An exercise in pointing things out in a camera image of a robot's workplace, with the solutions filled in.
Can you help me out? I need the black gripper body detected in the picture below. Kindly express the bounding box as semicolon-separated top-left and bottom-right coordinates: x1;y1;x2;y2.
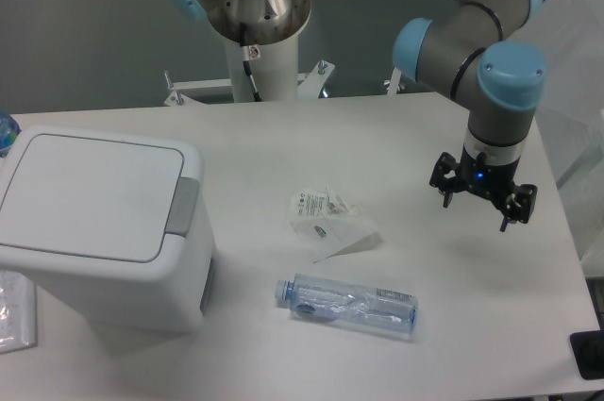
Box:
455;149;518;206

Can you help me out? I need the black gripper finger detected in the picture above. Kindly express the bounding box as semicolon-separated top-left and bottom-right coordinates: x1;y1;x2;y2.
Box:
499;184;538;232
429;152;461;209

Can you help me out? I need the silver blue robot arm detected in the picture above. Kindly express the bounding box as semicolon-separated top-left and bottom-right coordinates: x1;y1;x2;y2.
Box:
393;0;547;229

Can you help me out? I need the white trash can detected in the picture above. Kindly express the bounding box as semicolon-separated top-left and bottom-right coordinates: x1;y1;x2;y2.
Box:
1;125;216;333

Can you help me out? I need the crumpled clear plastic bag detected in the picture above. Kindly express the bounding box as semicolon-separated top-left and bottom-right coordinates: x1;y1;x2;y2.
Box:
287;188;381;262

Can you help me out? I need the black device at right edge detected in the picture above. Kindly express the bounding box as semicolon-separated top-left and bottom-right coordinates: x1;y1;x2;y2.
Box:
569;330;603;380

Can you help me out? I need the crushed clear plastic bottle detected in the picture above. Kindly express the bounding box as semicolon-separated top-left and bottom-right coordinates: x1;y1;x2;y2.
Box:
275;274;418;336

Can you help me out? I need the clear plastic sheet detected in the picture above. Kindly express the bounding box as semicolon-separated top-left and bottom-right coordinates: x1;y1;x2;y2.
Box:
1;270;38;354

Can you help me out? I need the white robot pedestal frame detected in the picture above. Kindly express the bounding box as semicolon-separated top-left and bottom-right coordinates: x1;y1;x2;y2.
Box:
164;23;409;106

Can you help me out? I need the black cable on pedestal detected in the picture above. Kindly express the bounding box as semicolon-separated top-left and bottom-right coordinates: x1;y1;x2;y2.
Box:
237;22;263;103

